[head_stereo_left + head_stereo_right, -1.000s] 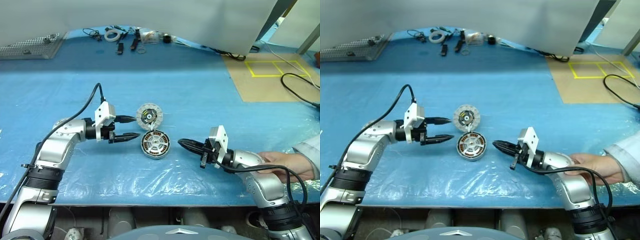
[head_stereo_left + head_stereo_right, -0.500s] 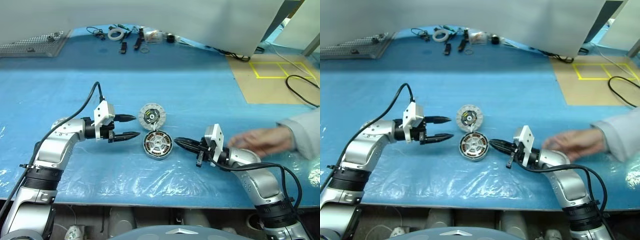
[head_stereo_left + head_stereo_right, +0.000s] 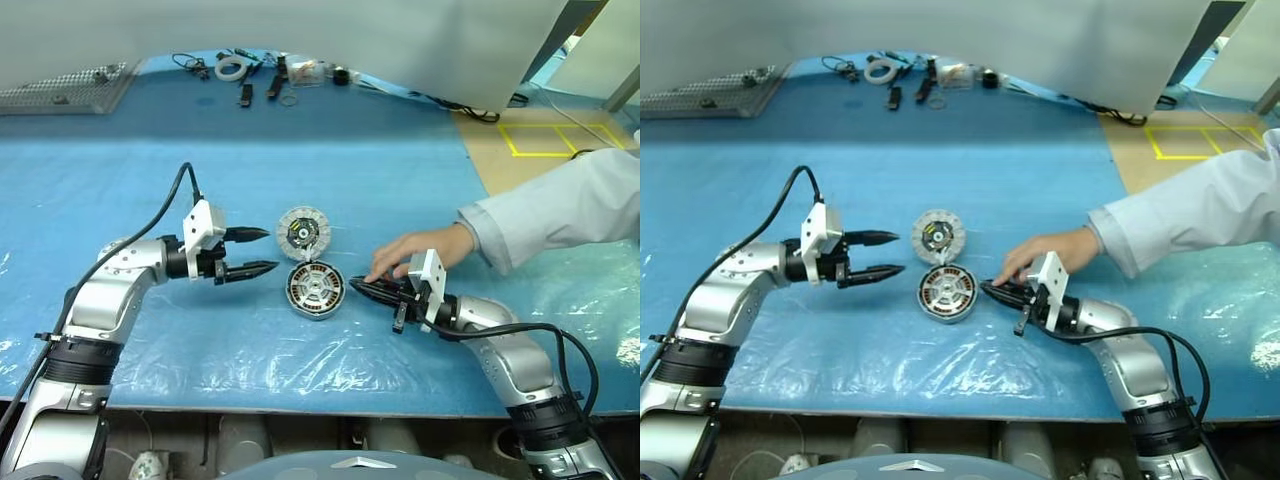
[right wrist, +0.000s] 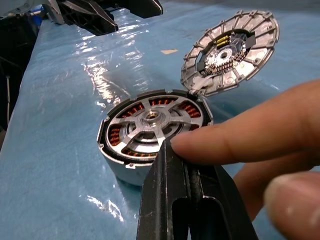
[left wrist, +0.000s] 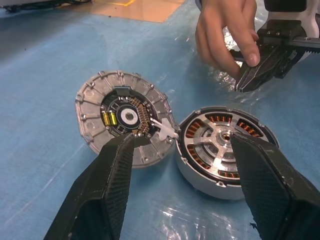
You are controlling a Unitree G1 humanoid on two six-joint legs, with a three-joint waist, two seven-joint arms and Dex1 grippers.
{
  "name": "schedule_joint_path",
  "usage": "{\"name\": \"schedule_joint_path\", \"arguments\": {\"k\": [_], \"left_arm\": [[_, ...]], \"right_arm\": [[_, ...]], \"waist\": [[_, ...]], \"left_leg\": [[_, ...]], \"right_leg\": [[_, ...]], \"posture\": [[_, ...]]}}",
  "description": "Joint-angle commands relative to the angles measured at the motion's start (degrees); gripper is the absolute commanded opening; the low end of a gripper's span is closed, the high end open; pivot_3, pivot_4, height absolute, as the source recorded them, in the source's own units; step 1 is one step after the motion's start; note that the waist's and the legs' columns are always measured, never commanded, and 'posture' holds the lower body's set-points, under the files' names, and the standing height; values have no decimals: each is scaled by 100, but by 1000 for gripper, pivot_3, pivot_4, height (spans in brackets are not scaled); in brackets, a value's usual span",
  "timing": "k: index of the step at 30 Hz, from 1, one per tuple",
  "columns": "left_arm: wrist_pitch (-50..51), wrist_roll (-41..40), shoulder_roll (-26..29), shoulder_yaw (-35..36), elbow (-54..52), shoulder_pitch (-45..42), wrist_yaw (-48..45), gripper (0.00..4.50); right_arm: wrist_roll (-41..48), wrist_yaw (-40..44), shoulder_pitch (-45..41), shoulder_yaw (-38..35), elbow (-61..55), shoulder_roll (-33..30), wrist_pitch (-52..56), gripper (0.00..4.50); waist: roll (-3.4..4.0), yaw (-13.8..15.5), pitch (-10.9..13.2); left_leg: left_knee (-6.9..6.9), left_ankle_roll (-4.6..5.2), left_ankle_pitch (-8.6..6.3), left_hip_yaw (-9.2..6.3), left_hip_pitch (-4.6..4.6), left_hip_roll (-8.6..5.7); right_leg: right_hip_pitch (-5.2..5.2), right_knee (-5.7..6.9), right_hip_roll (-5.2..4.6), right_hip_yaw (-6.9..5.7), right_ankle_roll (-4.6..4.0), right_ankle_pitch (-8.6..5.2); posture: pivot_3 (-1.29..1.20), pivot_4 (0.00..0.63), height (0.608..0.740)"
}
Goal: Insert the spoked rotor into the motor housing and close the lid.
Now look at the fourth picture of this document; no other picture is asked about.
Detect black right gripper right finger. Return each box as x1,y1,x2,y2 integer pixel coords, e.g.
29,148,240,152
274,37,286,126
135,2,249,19
186,159,260,240

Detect blue plastic table cover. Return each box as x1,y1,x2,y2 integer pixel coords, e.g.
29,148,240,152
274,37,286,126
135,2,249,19
0,0,320,240

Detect bare person hand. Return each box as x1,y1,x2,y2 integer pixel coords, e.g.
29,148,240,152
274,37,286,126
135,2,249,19
169,78,320,240

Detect silver spoked rotor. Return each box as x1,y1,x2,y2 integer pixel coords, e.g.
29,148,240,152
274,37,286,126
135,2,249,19
106,96,208,161

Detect round motor housing copper windings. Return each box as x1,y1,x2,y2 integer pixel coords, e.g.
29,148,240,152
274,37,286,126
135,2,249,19
96,88,215,187

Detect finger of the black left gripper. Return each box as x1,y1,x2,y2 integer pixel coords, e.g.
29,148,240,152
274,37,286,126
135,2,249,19
129,0,164,19
56,0,120,37

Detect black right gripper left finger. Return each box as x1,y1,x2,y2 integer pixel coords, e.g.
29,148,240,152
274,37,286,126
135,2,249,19
136,138,194,240

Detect round silver hinged motor lid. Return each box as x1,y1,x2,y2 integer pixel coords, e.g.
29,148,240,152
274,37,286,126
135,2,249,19
179,9,280,98

